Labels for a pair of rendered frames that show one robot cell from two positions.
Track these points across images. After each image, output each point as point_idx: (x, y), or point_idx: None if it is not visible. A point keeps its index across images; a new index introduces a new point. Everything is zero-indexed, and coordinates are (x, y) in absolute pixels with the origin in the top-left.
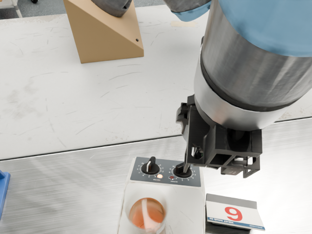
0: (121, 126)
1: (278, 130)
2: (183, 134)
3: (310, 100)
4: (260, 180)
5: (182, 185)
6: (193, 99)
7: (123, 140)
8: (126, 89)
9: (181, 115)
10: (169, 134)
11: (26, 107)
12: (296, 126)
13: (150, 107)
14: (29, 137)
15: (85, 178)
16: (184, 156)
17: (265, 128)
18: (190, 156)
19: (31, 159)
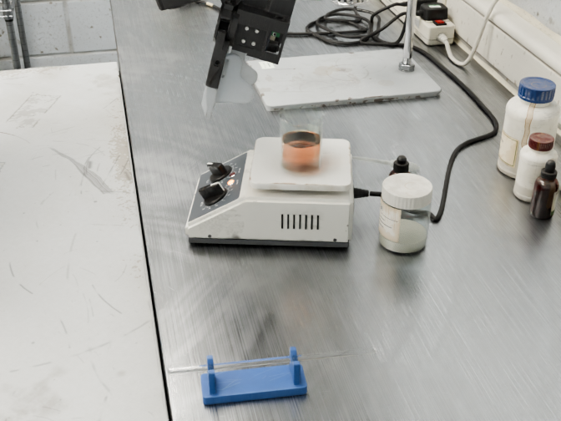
0: (113, 262)
1: (144, 134)
2: (217, 89)
3: (98, 109)
4: (219, 153)
5: (245, 162)
6: (227, 11)
7: (143, 259)
8: (20, 264)
9: (224, 44)
10: (137, 216)
11: (30, 398)
12: (140, 123)
13: (73, 235)
14: (118, 374)
15: (214, 291)
16: (264, 58)
17: (140, 143)
18: (285, 21)
19: (169, 361)
